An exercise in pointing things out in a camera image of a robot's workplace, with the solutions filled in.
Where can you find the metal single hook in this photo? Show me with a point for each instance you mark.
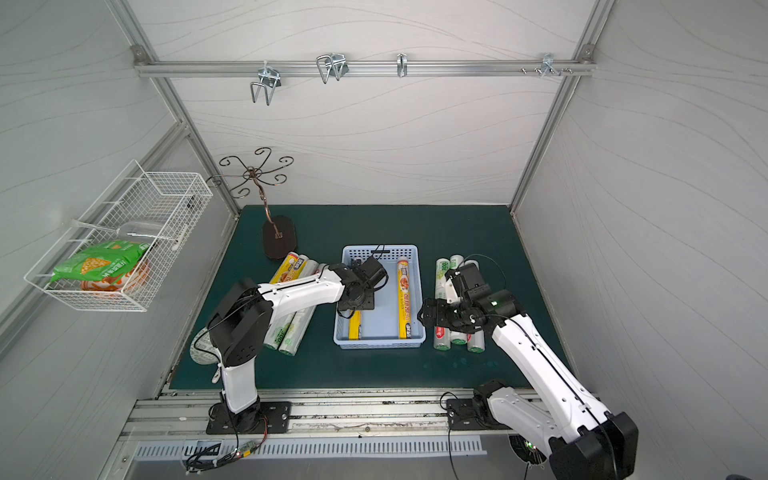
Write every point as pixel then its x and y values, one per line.
pixel 401 65

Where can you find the orange snack bag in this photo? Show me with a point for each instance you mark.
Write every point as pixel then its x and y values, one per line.
pixel 129 282

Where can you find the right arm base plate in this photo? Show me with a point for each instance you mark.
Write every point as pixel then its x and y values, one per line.
pixel 470 415

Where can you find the white wire wall basket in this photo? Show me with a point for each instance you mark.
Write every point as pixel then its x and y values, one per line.
pixel 159 208

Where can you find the metal double hook left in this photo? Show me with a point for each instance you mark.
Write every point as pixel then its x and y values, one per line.
pixel 268 79

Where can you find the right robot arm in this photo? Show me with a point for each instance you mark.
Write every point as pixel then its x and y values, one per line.
pixel 578 435

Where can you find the yellow wrap roll chef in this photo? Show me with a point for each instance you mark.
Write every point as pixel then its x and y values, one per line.
pixel 404 300

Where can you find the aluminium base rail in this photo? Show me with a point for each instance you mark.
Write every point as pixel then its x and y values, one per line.
pixel 353 412

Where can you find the metal hook right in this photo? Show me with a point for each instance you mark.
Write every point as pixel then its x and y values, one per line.
pixel 547 68

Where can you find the white green roll right outer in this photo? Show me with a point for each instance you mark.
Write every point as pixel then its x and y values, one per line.
pixel 475 343

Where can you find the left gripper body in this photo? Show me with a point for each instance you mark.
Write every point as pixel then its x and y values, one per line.
pixel 360 297

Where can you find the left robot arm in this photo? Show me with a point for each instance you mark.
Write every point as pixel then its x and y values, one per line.
pixel 239 325

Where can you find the white green grape wrap roll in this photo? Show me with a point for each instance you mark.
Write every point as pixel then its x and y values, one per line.
pixel 441 339

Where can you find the white vent strip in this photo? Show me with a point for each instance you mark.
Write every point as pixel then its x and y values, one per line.
pixel 321 447

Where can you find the white patterned round fan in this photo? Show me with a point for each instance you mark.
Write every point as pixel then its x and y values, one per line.
pixel 203 356

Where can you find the metal double hook middle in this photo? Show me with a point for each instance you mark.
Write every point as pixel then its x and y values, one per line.
pixel 332 65

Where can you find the yellow wrap roll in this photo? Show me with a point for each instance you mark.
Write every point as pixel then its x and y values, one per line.
pixel 355 325
pixel 292 267
pixel 274 279

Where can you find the white red wrap roll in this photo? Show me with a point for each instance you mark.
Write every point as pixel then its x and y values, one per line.
pixel 297 333

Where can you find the green snack bag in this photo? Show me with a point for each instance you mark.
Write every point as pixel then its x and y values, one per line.
pixel 107 259

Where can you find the metal double hook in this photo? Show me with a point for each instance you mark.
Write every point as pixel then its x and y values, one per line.
pixel 268 79
pixel 332 65

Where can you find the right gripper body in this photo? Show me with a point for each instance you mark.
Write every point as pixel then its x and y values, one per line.
pixel 447 315

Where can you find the aluminium top rail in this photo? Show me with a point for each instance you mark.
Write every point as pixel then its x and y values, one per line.
pixel 357 68

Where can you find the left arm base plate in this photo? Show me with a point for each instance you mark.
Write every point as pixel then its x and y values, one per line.
pixel 269 417

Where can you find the blue plastic basket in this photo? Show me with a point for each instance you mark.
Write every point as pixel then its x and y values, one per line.
pixel 380 326

